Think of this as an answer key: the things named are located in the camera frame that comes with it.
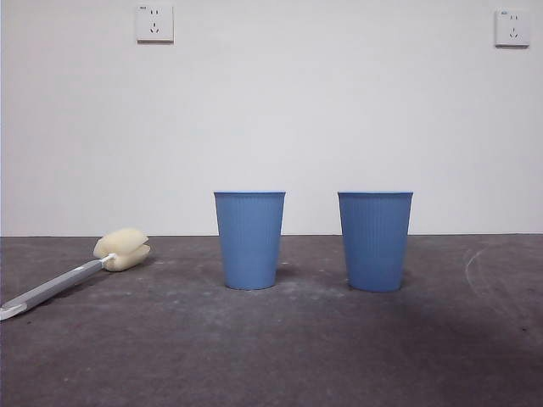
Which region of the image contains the blue ribbed plastic cup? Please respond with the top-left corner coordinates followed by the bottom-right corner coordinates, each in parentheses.
top-left (213, 190), bottom-right (287, 291)
top-left (337, 190), bottom-right (414, 293)

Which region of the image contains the sponge cup brush grey handle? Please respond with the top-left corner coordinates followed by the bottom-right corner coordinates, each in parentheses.
top-left (0, 227), bottom-right (152, 322)

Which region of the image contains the white wall socket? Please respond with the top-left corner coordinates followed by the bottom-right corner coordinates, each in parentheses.
top-left (494, 8), bottom-right (531, 48)
top-left (135, 3), bottom-right (175, 45)

